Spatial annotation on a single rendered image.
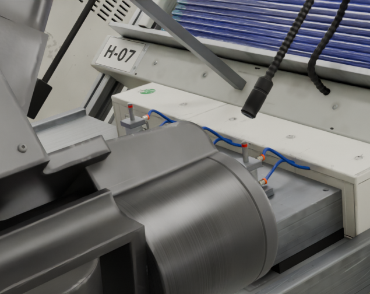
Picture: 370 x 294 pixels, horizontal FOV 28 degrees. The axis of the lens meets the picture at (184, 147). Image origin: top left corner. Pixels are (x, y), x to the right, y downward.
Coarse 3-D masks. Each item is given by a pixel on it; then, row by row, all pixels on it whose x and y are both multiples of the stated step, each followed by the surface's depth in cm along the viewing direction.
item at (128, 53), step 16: (160, 0) 123; (176, 0) 128; (144, 16) 124; (128, 32) 129; (144, 32) 123; (160, 32) 119; (112, 48) 133; (128, 48) 130; (144, 48) 127; (224, 48) 107; (240, 48) 104; (256, 48) 102; (96, 64) 135; (112, 64) 131; (128, 64) 127; (256, 64) 106; (288, 64) 98; (304, 64) 95; (320, 64) 92; (336, 64) 91; (336, 80) 94; (352, 80) 91; (368, 80) 88
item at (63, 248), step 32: (96, 192) 25; (0, 224) 25; (32, 224) 23; (64, 224) 24; (96, 224) 24; (128, 224) 24; (0, 256) 22; (32, 256) 23; (64, 256) 23; (96, 256) 23; (128, 256) 24; (0, 288) 21; (32, 288) 22; (64, 288) 22; (96, 288) 23; (128, 288) 25
